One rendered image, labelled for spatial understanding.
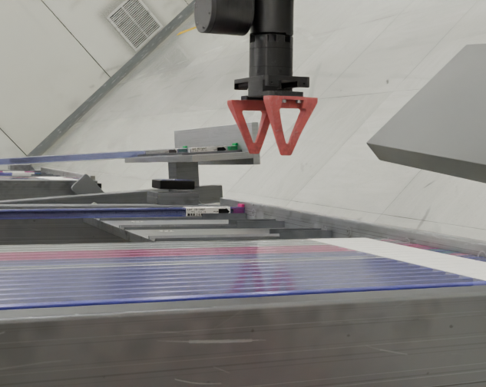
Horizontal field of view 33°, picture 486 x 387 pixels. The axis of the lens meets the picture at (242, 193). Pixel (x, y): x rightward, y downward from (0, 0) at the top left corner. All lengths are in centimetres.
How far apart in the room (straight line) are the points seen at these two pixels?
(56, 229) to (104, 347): 69
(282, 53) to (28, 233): 40
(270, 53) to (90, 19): 775
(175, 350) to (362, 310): 10
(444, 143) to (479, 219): 101
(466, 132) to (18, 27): 767
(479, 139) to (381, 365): 68
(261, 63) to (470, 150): 29
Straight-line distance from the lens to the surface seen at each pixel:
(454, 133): 115
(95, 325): 38
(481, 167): 106
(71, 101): 864
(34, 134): 856
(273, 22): 105
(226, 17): 102
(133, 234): 84
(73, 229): 107
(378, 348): 44
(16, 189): 183
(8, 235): 106
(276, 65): 104
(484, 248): 65
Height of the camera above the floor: 108
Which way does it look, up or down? 19 degrees down
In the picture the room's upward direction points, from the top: 41 degrees counter-clockwise
